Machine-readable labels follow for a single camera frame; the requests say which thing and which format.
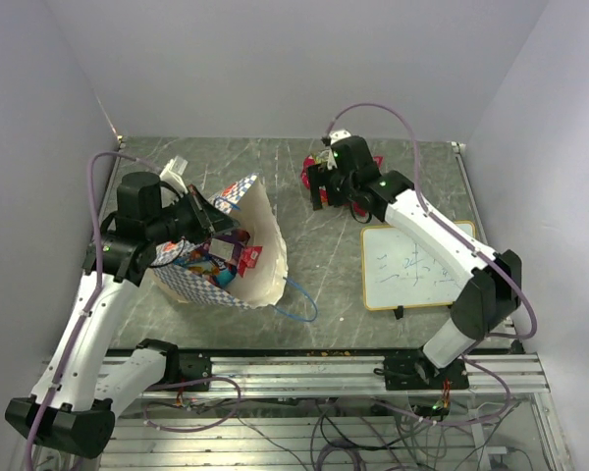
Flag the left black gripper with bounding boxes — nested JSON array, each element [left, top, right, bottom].
[[146, 183, 241, 245]]

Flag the red white snack bag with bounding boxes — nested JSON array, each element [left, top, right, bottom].
[[301, 154, 374, 224]]

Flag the purple snack packet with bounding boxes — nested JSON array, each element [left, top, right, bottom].
[[208, 230, 250, 265]]

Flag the blue checkered paper bag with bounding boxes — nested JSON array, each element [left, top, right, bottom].
[[149, 172, 319, 323]]

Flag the green yellow candy bag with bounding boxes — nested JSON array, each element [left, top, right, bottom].
[[310, 149, 337, 170]]

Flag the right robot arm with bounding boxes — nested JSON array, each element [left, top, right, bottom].
[[306, 131, 521, 389]]

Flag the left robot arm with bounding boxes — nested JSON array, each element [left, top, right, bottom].
[[5, 172, 239, 459]]

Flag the blue candy bag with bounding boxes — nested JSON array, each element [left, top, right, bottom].
[[174, 248, 238, 288]]

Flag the small red snack packet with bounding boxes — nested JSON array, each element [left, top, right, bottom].
[[237, 245, 263, 278]]

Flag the small whiteboard with writing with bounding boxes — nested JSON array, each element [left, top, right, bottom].
[[360, 226, 461, 311]]

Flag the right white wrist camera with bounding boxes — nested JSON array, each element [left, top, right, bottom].
[[321, 129, 351, 147]]

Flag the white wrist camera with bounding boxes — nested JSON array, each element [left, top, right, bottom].
[[321, 129, 351, 147], [159, 156, 187, 194]]

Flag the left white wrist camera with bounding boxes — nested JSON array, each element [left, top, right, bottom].
[[159, 156, 187, 194]]

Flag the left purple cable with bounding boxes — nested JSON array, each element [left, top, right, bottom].
[[24, 151, 148, 471]]

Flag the aluminium rail frame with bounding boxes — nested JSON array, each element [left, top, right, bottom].
[[33, 141, 570, 471]]

